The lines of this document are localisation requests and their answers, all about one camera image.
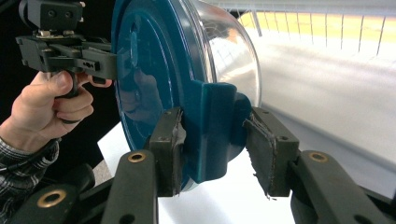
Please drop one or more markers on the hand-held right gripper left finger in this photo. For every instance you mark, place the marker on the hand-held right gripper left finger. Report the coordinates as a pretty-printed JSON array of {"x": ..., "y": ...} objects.
[{"x": 165, "y": 155}]

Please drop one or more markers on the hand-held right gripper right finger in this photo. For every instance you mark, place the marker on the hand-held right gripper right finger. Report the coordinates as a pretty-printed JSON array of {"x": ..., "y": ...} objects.
[{"x": 274, "y": 155}]

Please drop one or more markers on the round container with teal lid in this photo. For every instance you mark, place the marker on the round container with teal lid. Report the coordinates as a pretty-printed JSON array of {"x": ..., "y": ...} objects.
[{"x": 174, "y": 77}]

